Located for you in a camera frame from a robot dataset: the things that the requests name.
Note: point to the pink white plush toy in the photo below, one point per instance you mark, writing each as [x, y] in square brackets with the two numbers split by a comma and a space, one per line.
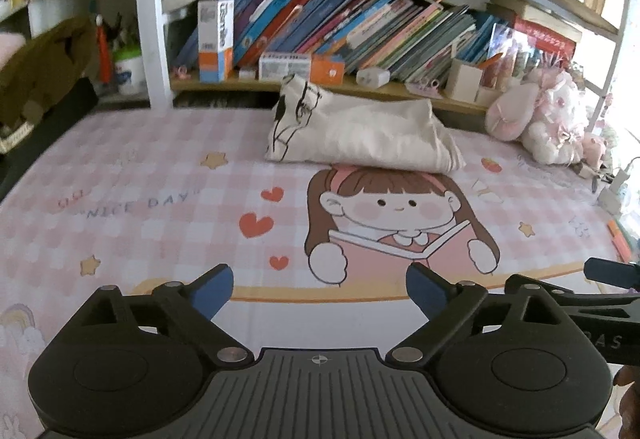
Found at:
[555, 119]

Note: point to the small white open box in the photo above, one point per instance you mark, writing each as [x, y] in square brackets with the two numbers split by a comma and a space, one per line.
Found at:
[487, 96]

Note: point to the orange red tool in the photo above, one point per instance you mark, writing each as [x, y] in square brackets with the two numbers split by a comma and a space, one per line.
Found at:
[103, 54]

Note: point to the pink cushion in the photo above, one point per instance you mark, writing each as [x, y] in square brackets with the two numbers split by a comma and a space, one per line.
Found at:
[10, 51]

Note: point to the white wooden bookshelf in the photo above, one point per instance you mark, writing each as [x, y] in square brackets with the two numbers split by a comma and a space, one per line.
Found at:
[152, 44]

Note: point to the stack of beige books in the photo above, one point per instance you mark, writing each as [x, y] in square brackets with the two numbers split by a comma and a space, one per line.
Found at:
[535, 14]

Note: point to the black case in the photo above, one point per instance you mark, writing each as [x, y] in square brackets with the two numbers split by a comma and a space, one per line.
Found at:
[55, 134]

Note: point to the white jar green lid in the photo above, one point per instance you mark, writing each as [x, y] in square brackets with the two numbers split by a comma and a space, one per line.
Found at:
[130, 74]

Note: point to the pink hair clips card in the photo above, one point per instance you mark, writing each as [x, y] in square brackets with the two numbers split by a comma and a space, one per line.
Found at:
[425, 87]

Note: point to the white power charger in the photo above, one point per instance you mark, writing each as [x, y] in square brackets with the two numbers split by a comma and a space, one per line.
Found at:
[615, 194]

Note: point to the person's right hand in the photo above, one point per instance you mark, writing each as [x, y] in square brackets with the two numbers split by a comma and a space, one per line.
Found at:
[631, 376]

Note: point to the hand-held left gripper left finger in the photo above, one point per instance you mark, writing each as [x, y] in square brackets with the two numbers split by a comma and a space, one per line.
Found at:
[215, 291]

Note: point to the row of colourful books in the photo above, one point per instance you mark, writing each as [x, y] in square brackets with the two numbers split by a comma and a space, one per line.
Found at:
[350, 19]

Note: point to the brown jacket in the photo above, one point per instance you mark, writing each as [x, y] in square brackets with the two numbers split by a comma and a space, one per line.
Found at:
[40, 74]

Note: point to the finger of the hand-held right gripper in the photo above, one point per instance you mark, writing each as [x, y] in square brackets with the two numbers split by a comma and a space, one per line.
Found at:
[590, 301]
[615, 271]

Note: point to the orange marker pen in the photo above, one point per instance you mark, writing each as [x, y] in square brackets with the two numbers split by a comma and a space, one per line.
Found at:
[620, 239]

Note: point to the clear foil gift wrap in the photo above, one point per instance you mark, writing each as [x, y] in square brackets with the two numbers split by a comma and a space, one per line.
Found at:
[507, 49]

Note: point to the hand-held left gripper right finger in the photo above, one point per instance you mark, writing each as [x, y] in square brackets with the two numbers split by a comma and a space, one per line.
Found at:
[425, 291]

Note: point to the red book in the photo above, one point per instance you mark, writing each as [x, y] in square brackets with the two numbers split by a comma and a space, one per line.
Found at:
[545, 39]

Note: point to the cream printed t-shirt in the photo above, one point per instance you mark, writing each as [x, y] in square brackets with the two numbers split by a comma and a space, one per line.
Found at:
[370, 134]

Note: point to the small pink hair clip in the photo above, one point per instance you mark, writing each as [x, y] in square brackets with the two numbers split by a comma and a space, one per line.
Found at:
[180, 72]

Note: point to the pink checked printed mat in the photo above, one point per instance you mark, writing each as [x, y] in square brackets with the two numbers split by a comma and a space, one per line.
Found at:
[150, 179]

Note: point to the white plug adapter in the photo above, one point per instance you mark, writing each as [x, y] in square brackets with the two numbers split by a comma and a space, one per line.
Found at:
[372, 78]

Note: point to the tiny white flat box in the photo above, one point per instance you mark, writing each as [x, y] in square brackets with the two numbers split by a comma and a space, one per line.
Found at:
[248, 74]

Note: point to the white orange toothpaste box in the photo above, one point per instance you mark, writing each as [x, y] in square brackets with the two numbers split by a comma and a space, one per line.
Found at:
[215, 44]
[295, 68]

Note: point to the white pen holder box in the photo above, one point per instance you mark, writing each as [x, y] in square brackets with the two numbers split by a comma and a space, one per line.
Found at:
[462, 81]

